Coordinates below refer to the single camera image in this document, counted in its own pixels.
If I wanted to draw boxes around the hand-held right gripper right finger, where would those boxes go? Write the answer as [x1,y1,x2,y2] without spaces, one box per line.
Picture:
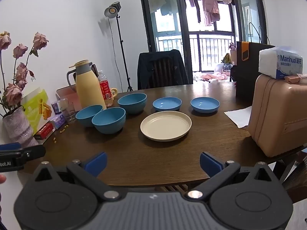
[187,152,274,200]

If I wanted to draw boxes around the cream plate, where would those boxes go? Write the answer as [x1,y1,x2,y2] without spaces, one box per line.
[140,111,192,142]

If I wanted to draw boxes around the black framed glass door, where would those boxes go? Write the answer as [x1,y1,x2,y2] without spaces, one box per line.
[139,0,268,87]

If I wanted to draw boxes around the white tissue pack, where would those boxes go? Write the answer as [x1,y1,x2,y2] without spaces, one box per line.
[258,45,304,80]

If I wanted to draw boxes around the pink cloth pile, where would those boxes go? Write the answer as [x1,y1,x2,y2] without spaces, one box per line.
[200,72,228,82]

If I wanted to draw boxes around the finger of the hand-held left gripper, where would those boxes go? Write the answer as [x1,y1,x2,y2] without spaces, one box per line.
[0,143,22,153]
[11,146,46,171]

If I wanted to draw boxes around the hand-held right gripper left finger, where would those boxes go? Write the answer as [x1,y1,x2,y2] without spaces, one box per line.
[35,152,121,203]

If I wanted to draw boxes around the fuzzy purple vase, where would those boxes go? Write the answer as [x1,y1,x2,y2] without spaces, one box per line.
[2,107,39,147]

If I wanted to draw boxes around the chair with dark jacket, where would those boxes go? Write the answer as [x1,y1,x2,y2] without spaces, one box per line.
[137,49,189,90]

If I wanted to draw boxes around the green snack box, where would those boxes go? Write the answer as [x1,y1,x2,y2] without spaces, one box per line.
[21,89,52,135]

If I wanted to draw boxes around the tan suitcase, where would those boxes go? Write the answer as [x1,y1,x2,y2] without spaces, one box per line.
[248,74,307,158]

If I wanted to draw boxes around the white paper napkin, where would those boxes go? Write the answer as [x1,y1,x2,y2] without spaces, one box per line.
[224,106,252,129]

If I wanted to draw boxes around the colourful pile of bags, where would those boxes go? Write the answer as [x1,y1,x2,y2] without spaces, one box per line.
[220,53,232,70]

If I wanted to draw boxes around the scattered yellow corn kernels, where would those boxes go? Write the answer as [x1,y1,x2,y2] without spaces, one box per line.
[53,124,70,143]

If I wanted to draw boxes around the shallow blue plate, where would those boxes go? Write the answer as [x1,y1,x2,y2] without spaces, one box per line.
[153,97,182,113]
[191,97,220,114]

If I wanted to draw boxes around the black backpack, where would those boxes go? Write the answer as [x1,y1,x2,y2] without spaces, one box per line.
[229,65,238,82]

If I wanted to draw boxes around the pink hanging jacket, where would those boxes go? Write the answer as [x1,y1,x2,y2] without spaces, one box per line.
[201,0,221,27]

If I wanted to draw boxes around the balcony railing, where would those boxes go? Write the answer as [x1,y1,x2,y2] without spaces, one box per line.
[156,32,234,72]

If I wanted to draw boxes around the black paper bag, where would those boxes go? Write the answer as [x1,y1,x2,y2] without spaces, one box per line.
[235,23,276,104]

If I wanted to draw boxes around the studio light on stand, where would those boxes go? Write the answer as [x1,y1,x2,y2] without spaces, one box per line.
[104,2,134,93]

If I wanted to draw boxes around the deep blue bowl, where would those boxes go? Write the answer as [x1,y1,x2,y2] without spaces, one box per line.
[92,107,126,135]
[75,105,104,127]
[117,93,147,115]

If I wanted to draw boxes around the dark wooden chair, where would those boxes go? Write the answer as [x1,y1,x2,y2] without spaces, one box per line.
[278,146,307,205]
[145,57,174,89]

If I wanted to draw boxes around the pink cardboard box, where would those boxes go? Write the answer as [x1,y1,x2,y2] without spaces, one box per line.
[56,86,81,112]

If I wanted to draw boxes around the red box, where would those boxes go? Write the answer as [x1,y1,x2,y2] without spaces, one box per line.
[34,123,54,140]

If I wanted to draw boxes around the yellow thermos jug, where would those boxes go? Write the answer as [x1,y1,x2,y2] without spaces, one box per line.
[67,60,107,111]

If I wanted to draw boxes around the purple tissue pack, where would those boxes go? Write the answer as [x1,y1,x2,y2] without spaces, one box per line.
[51,102,63,114]
[49,114,66,129]

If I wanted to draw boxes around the dark hanging garment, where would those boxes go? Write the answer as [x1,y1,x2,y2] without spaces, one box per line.
[192,0,201,24]

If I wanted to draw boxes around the clear glass cup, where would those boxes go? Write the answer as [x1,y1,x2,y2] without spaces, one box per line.
[59,99,76,123]

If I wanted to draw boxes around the red label water bottle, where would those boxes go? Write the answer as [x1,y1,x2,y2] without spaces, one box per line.
[97,71,114,107]

